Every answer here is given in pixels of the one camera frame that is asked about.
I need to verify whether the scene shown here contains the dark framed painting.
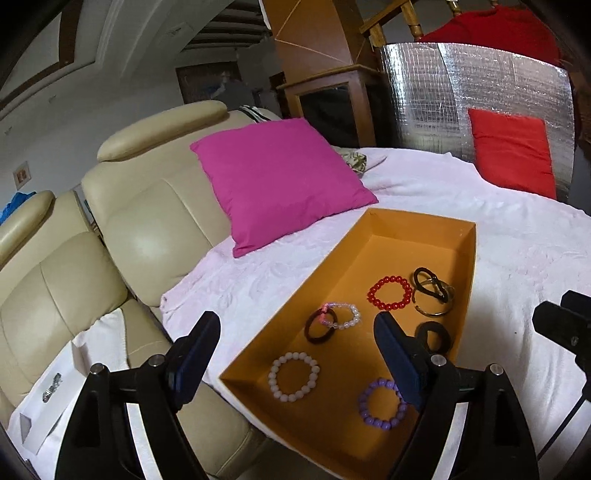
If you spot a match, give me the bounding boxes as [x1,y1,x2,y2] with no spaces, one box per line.
[175,61,243,104]

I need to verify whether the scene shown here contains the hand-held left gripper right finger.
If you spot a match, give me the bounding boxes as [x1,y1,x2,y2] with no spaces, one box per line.
[373,311,541,480]

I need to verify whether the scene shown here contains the silver chain bracelet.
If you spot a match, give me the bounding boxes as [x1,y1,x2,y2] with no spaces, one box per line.
[41,373,63,403]

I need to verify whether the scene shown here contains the wooden cabinet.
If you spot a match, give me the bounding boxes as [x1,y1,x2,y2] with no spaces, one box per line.
[261,0,393,148]

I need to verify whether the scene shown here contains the black cable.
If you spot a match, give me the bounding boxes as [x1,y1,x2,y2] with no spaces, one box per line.
[538,392,591,462]

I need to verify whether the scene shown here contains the pale pink textured blanket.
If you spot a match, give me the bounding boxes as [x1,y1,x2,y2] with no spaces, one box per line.
[159,147,591,480]

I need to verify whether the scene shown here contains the silver insulation panel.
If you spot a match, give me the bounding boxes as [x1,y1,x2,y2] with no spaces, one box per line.
[379,41,575,201]

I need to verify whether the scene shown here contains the pink translucent bead bracelet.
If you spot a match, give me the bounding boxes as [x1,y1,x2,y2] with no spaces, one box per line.
[321,302,362,330]

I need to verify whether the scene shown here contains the floral cloth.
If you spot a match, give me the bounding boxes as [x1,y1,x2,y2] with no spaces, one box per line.
[342,148,389,178]

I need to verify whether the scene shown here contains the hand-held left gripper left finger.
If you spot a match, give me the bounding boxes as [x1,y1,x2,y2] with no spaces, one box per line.
[54,311,222,480]

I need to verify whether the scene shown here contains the purple bead bracelet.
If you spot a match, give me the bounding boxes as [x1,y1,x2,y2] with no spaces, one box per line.
[358,377,409,431]

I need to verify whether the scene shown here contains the red blanket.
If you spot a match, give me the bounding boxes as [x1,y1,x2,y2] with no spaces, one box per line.
[418,8,561,65]

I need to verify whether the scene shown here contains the wooden railing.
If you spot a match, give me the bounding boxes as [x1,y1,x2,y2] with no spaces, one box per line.
[360,0,462,47]

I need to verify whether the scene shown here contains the magenta pillow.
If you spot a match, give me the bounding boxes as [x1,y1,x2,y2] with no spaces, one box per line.
[190,117,379,258]

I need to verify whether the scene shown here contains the red pillow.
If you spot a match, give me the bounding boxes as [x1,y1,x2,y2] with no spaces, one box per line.
[467,108,557,200]

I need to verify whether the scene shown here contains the gold metal bangle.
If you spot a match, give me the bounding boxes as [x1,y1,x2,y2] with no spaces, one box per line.
[412,281,455,318]

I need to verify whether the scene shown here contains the thick black hair tie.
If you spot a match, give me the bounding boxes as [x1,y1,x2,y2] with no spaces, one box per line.
[414,322,453,356]

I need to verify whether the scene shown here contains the thin black hair tie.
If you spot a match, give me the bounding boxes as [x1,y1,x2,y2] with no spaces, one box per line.
[412,267,451,301]

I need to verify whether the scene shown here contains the white flat box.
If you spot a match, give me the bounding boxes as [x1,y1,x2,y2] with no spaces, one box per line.
[21,342,93,455]

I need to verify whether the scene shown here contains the orange cardboard box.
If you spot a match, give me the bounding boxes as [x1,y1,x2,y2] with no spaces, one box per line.
[218,208,477,480]

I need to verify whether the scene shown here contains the red bead bracelet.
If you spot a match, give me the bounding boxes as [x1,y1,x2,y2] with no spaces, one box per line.
[367,275,413,311]

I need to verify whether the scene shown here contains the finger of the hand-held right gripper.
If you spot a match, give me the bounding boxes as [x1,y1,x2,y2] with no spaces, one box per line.
[560,290,591,321]
[532,301,591,366]

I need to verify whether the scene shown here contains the blue cloth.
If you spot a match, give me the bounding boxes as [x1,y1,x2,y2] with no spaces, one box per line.
[0,191,38,222]

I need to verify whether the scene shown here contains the dark brown hair tie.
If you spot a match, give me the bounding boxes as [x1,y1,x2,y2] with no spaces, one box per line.
[304,309,340,343]

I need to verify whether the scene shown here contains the white bead bracelet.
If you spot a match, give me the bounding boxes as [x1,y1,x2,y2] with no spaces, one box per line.
[268,352,320,403]

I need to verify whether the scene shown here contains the beige leather sofa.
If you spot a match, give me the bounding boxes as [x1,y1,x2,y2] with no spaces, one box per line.
[0,99,278,480]

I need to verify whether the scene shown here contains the striped cloth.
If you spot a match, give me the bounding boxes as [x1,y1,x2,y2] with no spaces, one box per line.
[238,105,271,123]

